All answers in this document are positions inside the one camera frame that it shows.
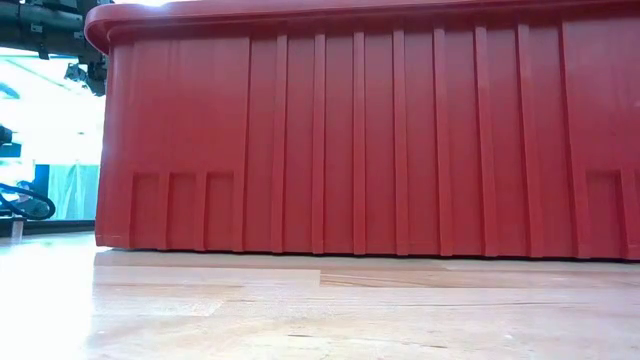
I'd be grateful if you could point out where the red plastic storage bin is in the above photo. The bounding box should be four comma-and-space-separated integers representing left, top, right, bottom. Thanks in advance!
83, 0, 640, 262

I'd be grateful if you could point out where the teal translucent panel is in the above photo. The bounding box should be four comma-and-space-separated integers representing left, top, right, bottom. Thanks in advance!
34, 163, 101, 222

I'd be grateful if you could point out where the black looped cable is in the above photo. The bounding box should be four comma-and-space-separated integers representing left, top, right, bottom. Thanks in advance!
0, 182, 57, 222

